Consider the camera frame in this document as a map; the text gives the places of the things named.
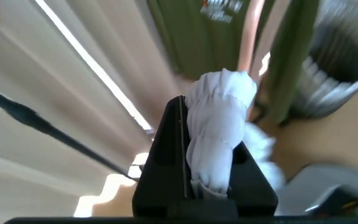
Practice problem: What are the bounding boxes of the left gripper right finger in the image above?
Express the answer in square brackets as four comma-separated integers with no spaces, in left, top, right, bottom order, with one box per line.
[227,141,278,218]

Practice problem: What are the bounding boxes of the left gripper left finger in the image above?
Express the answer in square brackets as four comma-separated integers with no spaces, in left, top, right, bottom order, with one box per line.
[132,95,196,218]

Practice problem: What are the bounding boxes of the pale grey shorts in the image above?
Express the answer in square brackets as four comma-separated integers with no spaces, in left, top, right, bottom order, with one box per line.
[184,68,286,200]

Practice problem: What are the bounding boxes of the green printed shirt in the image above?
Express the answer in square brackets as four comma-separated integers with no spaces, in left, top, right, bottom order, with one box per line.
[146,0,320,124]

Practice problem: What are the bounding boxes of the white laundry basket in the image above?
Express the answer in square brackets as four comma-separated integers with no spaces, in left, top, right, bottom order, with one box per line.
[290,0,358,119]

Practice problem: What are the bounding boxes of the black clothes rack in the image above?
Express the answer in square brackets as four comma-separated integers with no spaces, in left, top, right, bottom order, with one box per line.
[0,82,145,181]

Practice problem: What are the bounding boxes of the beige curtain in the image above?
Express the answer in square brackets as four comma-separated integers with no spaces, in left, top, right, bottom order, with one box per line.
[0,0,291,218]

